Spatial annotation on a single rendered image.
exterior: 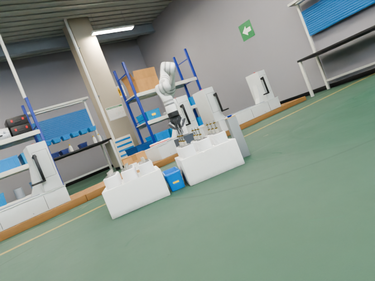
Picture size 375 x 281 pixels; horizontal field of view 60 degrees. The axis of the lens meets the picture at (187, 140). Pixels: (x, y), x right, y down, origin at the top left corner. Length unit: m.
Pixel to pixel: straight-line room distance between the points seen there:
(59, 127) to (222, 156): 6.24
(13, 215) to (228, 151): 2.38
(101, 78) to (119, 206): 6.95
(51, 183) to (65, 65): 7.65
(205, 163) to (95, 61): 7.15
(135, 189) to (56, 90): 8.91
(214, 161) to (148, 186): 0.45
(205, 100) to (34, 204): 2.78
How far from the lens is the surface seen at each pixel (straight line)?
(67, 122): 8.11
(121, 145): 7.70
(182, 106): 4.63
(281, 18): 7.89
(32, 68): 10.94
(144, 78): 7.66
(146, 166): 2.10
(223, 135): 2.17
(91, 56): 9.01
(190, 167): 2.09
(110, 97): 8.78
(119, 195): 2.09
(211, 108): 5.00
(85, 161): 10.54
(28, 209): 3.76
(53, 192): 3.80
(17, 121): 6.58
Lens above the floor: 0.37
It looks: 2 degrees down
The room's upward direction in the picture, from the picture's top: 22 degrees counter-clockwise
